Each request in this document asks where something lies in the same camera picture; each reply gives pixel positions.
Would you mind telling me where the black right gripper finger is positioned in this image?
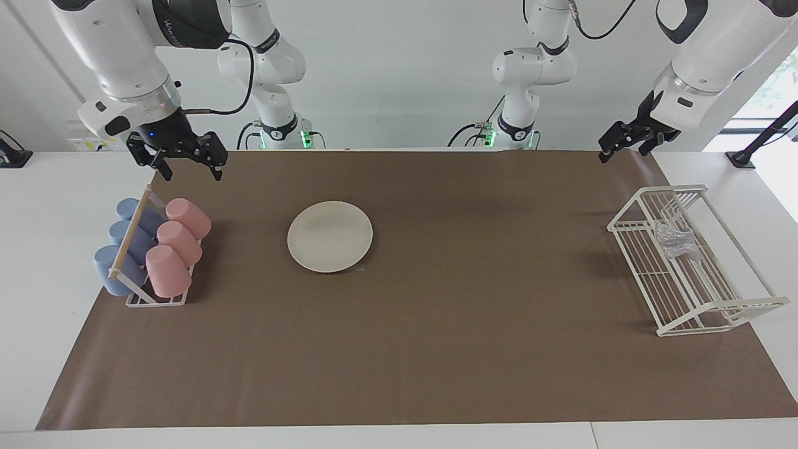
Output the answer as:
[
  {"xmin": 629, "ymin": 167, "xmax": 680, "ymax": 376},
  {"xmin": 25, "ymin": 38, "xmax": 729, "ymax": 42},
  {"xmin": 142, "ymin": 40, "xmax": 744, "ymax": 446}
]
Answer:
[
  {"xmin": 127, "ymin": 134, "xmax": 173, "ymax": 181},
  {"xmin": 198, "ymin": 131, "xmax": 228, "ymax": 181}
]

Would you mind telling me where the cream round plate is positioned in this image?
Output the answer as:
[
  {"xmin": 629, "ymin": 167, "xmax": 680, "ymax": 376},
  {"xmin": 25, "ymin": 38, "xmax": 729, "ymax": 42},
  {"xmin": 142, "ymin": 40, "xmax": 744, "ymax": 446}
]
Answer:
[{"xmin": 287, "ymin": 201, "xmax": 373, "ymax": 273}]

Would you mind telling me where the blue plastic cup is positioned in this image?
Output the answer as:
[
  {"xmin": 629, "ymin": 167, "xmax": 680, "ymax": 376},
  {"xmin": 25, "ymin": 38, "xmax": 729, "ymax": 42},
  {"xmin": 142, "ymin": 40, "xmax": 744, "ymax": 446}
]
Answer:
[
  {"xmin": 108, "ymin": 220, "xmax": 156, "ymax": 263},
  {"xmin": 116, "ymin": 198, "xmax": 164, "ymax": 236},
  {"xmin": 94, "ymin": 245, "xmax": 148, "ymax": 296}
]

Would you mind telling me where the pink plastic cup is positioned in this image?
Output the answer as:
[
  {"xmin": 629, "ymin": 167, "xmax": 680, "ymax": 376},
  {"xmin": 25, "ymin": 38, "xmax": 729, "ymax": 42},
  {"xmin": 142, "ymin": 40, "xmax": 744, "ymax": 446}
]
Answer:
[
  {"xmin": 165, "ymin": 198, "xmax": 212, "ymax": 239},
  {"xmin": 156, "ymin": 221, "xmax": 203, "ymax": 267},
  {"xmin": 145, "ymin": 244, "xmax": 193, "ymax": 298}
]

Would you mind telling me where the black table clamp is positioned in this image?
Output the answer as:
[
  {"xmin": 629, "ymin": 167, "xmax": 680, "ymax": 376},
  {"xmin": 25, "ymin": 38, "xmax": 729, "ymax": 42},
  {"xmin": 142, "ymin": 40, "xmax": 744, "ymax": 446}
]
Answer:
[{"xmin": 0, "ymin": 129, "xmax": 33, "ymax": 169}]

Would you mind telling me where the brown table mat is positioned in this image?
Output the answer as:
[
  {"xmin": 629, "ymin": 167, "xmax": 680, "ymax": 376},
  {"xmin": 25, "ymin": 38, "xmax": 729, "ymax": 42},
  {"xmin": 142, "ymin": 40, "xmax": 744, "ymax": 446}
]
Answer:
[{"xmin": 36, "ymin": 150, "xmax": 798, "ymax": 431}]

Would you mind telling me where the black base cable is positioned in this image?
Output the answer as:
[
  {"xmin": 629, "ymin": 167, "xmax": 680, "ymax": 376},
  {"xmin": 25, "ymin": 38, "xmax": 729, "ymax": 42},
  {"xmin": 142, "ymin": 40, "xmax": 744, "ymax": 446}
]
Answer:
[
  {"xmin": 447, "ymin": 94, "xmax": 507, "ymax": 148},
  {"xmin": 237, "ymin": 122, "xmax": 266, "ymax": 150}
]

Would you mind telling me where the white wall outlet box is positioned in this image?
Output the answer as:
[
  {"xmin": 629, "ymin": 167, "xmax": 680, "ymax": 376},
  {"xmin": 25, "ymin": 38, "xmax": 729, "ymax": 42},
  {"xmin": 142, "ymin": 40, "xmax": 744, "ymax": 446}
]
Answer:
[{"xmin": 67, "ymin": 136, "xmax": 130, "ymax": 152}]

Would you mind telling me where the cup rack with wooden handle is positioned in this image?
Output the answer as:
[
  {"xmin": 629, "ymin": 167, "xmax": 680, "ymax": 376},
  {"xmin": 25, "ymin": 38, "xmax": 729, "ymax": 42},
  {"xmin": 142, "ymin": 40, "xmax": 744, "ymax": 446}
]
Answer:
[{"xmin": 108, "ymin": 185, "xmax": 203, "ymax": 307}]

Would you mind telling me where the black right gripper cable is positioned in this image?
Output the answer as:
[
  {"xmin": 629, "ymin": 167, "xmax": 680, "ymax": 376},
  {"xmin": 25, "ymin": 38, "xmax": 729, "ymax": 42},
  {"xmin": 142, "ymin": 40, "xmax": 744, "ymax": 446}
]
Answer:
[{"xmin": 181, "ymin": 37, "xmax": 256, "ymax": 117}]

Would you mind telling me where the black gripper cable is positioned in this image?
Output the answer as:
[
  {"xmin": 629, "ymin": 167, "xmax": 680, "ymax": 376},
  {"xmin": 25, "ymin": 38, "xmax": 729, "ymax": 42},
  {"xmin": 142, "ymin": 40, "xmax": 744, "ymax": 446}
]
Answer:
[
  {"xmin": 181, "ymin": 37, "xmax": 256, "ymax": 117},
  {"xmin": 569, "ymin": 0, "xmax": 638, "ymax": 41}
]

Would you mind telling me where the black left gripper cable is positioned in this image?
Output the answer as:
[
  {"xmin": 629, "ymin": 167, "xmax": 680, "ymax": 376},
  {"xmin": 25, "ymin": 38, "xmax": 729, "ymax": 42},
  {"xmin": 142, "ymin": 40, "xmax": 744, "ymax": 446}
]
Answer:
[{"xmin": 569, "ymin": 0, "xmax": 638, "ymax": 41}]

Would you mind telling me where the white wire dish rack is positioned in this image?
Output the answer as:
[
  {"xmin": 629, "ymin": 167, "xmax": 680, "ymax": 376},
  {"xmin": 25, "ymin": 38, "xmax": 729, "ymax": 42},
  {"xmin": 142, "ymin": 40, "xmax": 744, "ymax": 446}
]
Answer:
[{"xmin": 607, "ymin": 184, "xmax": 790, "ymax": 337}]

